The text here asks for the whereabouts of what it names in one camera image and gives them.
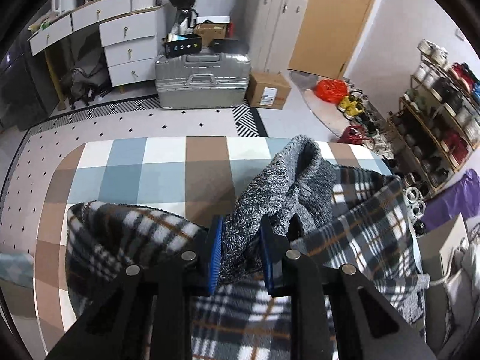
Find plaid fleece cardigan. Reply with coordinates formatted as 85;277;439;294
65;134;431;360

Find checkered bed sheet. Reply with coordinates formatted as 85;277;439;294
33;136;393;331

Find bamboo shoe rack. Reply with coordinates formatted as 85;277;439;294
387;39;479;197

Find orange plastic bag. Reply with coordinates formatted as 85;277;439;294
313;79;348;104

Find cardboard box on floor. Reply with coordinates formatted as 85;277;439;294
246;72;291;110

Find black bag under desk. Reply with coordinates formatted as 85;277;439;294
60;63;111;110

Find silver aluminium suitcase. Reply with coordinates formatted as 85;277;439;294
155;49;251;110

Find white drawer desk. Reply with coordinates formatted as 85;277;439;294
29;0;167;87

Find white upright suitcase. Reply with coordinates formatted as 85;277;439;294
244;0;308;74

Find wooden door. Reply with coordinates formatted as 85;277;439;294
289;0;375;79

